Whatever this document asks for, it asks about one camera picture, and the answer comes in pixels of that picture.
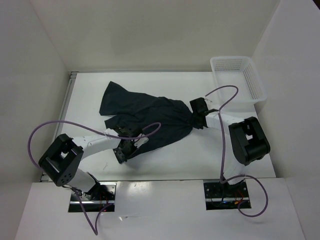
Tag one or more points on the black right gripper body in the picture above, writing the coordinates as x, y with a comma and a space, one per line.
194, 122

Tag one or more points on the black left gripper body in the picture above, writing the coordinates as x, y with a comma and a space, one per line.
123, 153

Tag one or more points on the dark navy shorts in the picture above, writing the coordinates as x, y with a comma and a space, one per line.
139, 110

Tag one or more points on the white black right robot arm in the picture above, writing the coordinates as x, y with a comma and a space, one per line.
243, 140

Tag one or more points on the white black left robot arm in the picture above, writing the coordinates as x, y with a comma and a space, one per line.
62, 159

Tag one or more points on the white perforated plastic basket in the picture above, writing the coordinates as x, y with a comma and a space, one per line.
239, 71

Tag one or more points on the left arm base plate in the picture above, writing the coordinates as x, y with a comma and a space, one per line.
105, 200

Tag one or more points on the aluminium table edge rail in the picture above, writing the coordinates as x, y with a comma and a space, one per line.
73, 75

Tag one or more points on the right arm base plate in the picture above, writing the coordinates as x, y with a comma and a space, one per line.
225, 196

